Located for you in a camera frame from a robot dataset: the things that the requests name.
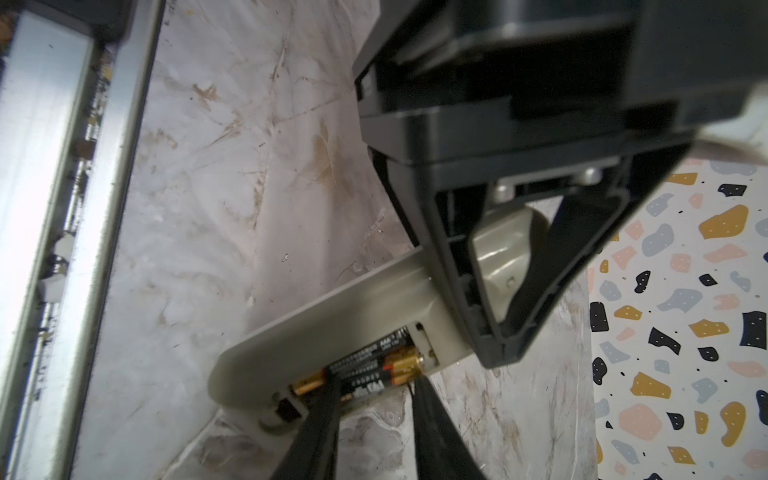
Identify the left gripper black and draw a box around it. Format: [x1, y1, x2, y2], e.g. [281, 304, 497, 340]
[353, 1, 767, 365]

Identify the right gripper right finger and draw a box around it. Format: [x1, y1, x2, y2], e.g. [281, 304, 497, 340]
[412, 376, 485, 480]

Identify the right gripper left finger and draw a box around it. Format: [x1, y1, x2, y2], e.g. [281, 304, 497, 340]
[271, 377, 341, 479]

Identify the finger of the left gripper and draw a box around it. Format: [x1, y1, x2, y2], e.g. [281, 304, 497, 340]
[368, 149, 523, 370]

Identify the white remote control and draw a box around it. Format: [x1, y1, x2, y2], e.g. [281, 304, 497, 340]
[207, 206, 549, 438]

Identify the black gold AAA battery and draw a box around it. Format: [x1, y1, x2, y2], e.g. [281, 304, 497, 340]
[291, 328, 423, 399]

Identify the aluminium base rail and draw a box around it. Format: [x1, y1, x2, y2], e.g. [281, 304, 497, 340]
[1, 1, 164, 479]

